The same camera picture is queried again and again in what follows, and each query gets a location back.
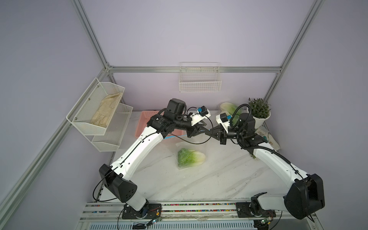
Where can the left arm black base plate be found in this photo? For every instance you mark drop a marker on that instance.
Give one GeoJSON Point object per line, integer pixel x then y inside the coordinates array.
{"type": "Point", "coordinates": [149, 211]}

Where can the potted green plant white pot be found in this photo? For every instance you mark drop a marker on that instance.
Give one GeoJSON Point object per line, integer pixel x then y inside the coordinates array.
{"type": "Point", "coordinates": [260, 111]}

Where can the pink plastic basket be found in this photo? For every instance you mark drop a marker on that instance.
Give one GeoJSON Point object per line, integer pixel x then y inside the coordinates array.
{"type": "Point", "coordinates": [154, 125]}

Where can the beige cloth in shelf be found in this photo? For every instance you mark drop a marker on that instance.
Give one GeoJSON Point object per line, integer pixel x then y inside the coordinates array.
{"type": "Point", "coordinates": [106, 110]}

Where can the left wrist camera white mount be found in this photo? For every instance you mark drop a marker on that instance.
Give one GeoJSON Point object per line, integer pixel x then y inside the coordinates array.
{"type": "Point", "coordinates": [202, 113]}

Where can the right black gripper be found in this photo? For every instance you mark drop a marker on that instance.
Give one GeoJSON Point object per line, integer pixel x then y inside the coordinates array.
{"type": "Point", "coordinates": [220, 133]}

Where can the rear bagged chinese cabbage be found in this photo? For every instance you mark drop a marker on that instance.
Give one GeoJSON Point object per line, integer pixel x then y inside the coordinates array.
{"type": "Point", "coordinates": [230, 109]}

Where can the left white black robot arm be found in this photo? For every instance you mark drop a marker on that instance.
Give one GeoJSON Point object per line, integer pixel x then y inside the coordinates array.
{"type": "Point", "coordinates": [116, 177]}

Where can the white wire wall basket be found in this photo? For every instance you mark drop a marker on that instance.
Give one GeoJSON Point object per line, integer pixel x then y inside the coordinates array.
{"type": "Point", "coordinates": [199, 77]}

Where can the aluminium front rail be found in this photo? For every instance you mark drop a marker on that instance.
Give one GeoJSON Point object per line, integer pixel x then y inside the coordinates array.
{"type": "Point", "coordinates": [197, 210]}

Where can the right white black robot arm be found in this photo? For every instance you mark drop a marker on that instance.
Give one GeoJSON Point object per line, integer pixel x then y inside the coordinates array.
{"type": "Point", "coordinates": [305, 191]}

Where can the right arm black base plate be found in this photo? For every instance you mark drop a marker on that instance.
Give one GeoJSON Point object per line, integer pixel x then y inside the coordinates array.
{"type": "Point", "coordinates": [252, 210]}

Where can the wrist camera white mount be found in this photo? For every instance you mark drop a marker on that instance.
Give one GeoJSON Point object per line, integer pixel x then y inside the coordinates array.
{"type": "Point", "coordinates": [202, 113]}
{"type": "Point", "coordinates": [224, 121]}

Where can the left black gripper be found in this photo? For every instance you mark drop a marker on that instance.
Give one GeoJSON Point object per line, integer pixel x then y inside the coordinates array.
{"type": "Point", "coordinates": [195, 130]}

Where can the white two-tier mesh shelf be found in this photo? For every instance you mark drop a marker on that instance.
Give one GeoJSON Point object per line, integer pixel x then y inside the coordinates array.
{"type": "Point", "coordinates": [103, 139]}

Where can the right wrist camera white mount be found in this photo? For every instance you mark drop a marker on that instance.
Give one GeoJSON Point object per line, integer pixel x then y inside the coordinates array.
{"type": "Point", "coordinates": [224, 121]}

